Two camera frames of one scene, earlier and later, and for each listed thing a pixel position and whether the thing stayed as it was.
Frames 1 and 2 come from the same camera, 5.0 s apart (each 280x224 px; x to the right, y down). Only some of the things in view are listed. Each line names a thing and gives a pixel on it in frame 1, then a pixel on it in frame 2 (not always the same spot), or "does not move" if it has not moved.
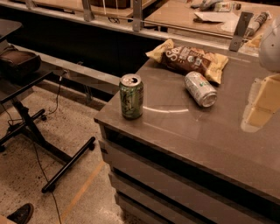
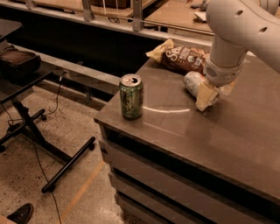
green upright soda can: x=132 y=95 does not move
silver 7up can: x=200 y=89 does not move
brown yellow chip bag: x=185 y=59 does not move
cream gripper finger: x=263 y=101 -> x=207 y=94
